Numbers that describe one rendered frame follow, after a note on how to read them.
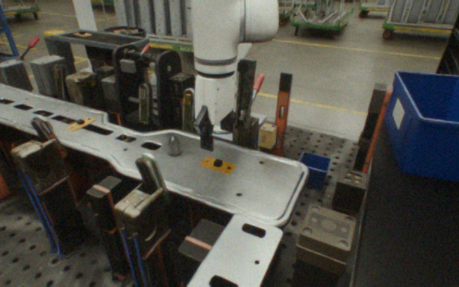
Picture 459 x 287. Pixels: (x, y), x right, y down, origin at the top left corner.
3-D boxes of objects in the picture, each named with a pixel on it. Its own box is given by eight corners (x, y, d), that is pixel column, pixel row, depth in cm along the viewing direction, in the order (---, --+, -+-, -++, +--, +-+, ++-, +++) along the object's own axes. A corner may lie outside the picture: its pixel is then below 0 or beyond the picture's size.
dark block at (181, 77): (179, 186, 111) (168, 77, 89) (190, 175, 116) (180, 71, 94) (190, 190, 109) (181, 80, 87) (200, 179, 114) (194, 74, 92)
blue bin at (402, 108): (399, 172, 64) (420, 118, 57) (381, 112, 89) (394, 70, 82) (491, 187, 60) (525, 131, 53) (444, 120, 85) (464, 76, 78)
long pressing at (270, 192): (-84, 99, 108) (-86, 95, 107) (-18, 80, 125) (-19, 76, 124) (284, 234, 55) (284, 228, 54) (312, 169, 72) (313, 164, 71)
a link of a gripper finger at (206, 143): (200, 120, 62) (202, 146, 65) (192, 127, 59) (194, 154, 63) (214, 123, 60) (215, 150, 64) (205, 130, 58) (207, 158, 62)
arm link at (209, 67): (209, 45, 62) (209, 60, 64) (185, 57, 56) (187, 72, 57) (245, 51, 59) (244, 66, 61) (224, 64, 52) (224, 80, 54)
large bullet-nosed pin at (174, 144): (166, 159, 76) (164, 137, 73) (174, 152, 79) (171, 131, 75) (177, 162, 75) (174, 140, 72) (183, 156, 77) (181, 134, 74)
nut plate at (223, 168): (199, 165, 71) (199, 161, 71) (207, 157, 74) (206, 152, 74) (230, 175, 68) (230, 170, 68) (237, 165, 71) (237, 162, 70)
